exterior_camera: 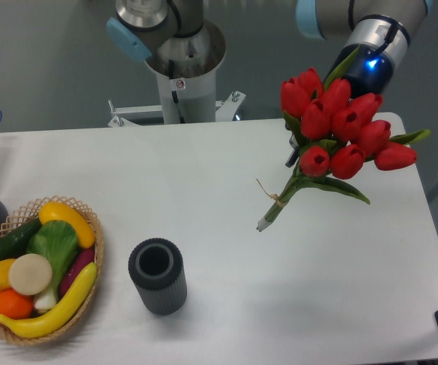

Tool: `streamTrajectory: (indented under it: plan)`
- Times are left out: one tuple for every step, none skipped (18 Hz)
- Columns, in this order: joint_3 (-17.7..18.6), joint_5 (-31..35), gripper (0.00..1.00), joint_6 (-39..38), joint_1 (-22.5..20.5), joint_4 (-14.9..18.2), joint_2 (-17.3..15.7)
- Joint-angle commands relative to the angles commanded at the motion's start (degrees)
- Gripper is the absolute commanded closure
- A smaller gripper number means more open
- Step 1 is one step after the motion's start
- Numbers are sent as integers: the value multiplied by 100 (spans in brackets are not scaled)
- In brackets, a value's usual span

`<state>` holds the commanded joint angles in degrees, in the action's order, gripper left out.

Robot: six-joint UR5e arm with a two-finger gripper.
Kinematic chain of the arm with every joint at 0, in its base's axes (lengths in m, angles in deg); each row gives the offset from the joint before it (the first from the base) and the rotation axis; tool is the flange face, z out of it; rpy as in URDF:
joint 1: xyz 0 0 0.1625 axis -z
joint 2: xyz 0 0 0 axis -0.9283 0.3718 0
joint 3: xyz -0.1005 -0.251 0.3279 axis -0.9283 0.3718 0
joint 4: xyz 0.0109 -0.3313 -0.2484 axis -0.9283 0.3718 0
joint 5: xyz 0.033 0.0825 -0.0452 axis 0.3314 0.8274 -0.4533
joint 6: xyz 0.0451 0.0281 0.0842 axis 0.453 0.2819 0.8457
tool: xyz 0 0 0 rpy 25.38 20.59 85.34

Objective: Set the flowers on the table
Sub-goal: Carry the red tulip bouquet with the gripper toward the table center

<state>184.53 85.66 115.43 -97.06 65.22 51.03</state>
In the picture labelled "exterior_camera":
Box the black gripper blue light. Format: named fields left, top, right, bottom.
left=285, top=43, right=395, bottom=168

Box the red tulip bouquet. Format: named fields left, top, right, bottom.
left=256, top=68, right=430, bottom=232

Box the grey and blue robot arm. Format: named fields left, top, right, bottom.
left=106, top=1, right=432, bottom=124

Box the dark grey ribbed vase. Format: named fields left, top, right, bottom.
left=128, top=237, right=188, bottom=316

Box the purple eggplant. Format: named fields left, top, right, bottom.
left=59, top=248, right=94, bottom=298

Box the yellow squash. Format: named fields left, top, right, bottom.
left=39, top=202, right=96, bottom=249

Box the green bok choy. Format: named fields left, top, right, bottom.
left=27, top=221, right=78, bottom=313

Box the woven wicker basket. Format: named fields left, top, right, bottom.
left=0, top=195, right=104, bottom=346

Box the beige round mushroom cap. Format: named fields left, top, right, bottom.
left=8, top=254, right=52, bottom=296

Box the green cucumber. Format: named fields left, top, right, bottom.
left=0, top=218, right=42, bottom=261

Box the yellow banana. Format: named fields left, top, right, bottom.
left=0, top=262, right=97, bottom=339

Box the orange fruit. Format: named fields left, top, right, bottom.
left=0, top=289, right=33, bottom=319

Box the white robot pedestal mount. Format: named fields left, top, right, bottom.
left=107, top=18, right=246, bottom=127

